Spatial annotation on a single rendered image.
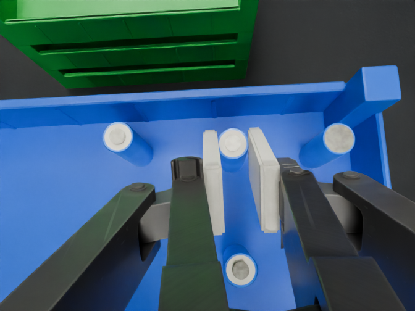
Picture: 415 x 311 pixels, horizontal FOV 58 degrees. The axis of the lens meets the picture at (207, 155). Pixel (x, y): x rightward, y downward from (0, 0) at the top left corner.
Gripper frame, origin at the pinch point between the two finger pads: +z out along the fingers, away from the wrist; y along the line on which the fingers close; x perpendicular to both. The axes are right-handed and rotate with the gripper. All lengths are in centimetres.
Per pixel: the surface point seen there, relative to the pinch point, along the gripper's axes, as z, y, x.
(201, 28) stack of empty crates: 29.8, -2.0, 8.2
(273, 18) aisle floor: 50, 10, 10
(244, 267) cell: 0.0, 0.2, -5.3
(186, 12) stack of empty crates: 26.3, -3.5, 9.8
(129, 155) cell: 4.4, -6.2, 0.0
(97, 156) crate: 9.1, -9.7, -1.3
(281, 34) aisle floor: 49, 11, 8
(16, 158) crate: 9.1, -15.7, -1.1
